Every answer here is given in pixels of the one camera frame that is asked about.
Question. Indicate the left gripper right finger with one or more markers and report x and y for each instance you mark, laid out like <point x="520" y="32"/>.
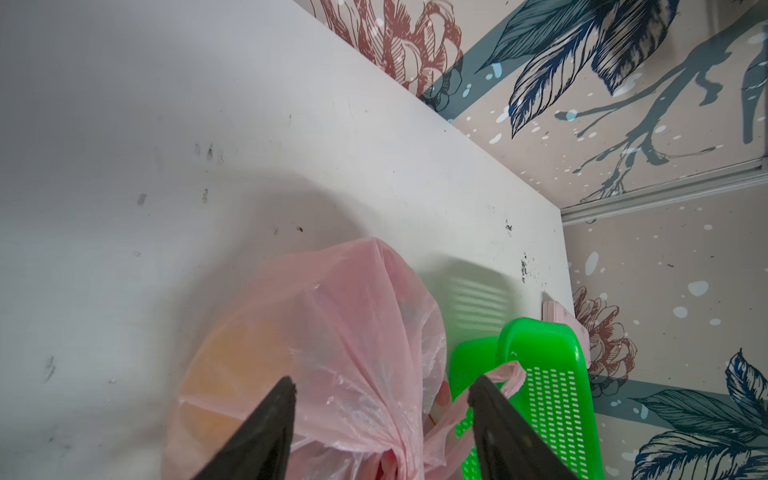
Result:
<point x="507" y="446"/>

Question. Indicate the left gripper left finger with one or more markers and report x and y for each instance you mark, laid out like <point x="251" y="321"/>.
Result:
<point x="260" y="448"/>

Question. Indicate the green plastic basket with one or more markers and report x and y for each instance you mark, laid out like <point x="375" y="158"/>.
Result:
<point x="555" y="398"/>

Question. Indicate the pink plastic bag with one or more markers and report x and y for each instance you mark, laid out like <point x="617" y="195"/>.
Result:
<point x="364" y="342"/>

